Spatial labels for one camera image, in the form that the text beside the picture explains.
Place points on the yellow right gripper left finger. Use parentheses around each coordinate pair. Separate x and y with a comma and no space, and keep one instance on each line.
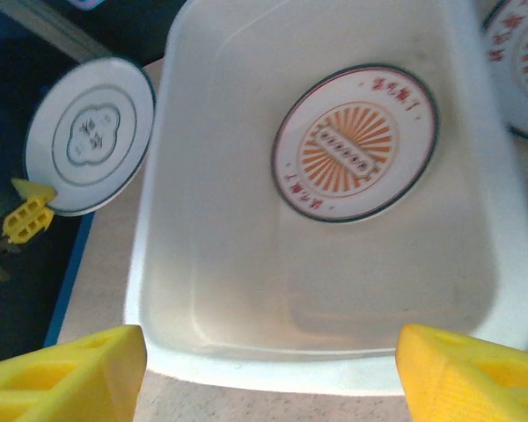
(61,382)

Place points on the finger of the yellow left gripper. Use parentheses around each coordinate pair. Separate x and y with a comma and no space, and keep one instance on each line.
(33,190)
(26,220)

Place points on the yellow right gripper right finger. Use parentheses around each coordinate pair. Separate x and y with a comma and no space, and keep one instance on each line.
(475,387)

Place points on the grey patterned plate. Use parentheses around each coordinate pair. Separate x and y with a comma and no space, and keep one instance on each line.
(88,132)

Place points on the white plastic bin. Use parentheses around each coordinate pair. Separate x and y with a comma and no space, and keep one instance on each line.
(246,264)

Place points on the orange sunburst plate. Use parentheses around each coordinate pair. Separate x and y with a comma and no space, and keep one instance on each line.
(523,66)
(356,145)

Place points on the aluminium frame post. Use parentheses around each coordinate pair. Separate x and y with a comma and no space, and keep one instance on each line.
(57,26)

